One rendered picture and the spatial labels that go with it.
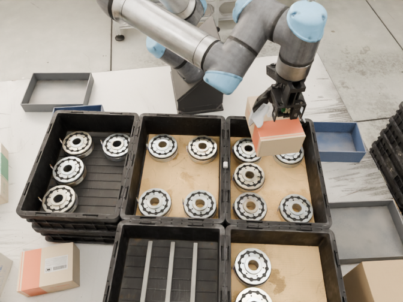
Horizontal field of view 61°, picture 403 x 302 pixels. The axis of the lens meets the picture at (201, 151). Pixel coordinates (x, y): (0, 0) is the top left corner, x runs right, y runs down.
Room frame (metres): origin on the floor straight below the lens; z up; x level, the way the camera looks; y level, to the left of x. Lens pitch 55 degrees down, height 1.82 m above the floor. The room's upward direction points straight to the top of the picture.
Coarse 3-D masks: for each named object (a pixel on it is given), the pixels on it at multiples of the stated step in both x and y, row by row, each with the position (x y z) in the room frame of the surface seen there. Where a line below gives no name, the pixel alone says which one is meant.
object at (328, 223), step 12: (228, 120) 0.75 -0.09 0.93; (300, 120) 0.75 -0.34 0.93; (228, 132) 0.71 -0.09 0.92; (312, 132) 0.70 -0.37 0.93; (228, 144) 0.65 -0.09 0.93; (312, 144) 0.65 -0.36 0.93; (228, 156) 0.60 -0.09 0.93; (228, 168) 0.57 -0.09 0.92; (228, 180) 0.51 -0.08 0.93; (228, 192) 0.48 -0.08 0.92; (324, 192) 0.47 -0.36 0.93; (228, 204) 0.43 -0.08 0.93; (324, 204) 0.43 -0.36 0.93; (228, 216) 0.40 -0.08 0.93
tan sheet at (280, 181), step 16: (272, 160) 0.65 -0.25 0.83; (304, 160) 0.65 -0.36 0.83; (272, 176) 0.59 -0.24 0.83; (288, 176) 0.59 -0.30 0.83; (304, 176) 0.59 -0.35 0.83; (240, 192) 0.53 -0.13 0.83; (256, 192) 0.53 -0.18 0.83; (272, 192) 0.53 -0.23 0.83; (288, 192) 0.53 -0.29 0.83; (304, 192) 0.53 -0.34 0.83; (272, 208) 0.47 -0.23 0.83
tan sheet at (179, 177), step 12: (180, 144) 0.72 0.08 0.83; (216, 144) 0.72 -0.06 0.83; (180, 156) 0.67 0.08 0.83; (216, 156) 0.67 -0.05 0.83; (144, 168) 0.62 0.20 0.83; (156, 168) 0.62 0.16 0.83; (168, 168) 0.62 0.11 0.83; (180, 168) 0.62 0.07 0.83; (192, 168) 0.62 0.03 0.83; (204, 168) 0.62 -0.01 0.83; (216, 168) 0.62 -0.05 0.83; (144, 180) 0.57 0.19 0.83; (156, 180) 0.57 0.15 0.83; (168, 180) 0.57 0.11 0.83; (180, 180) 0.57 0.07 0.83; (192, 180) 0.57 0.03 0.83; (204, 180) 0.57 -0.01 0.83; (216, 180) 0.57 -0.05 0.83; (168, 192) 0.53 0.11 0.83; (180, 192) 0.53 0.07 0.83; (216, 192) 0.53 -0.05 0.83; (156, 204) 0.48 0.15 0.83; (180, 204) 0.48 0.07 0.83; (216, 204) 0.48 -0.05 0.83; (168, 216) 0.44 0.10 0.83; (180, 216) 0.44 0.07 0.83; (216, 216) 0.44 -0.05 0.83
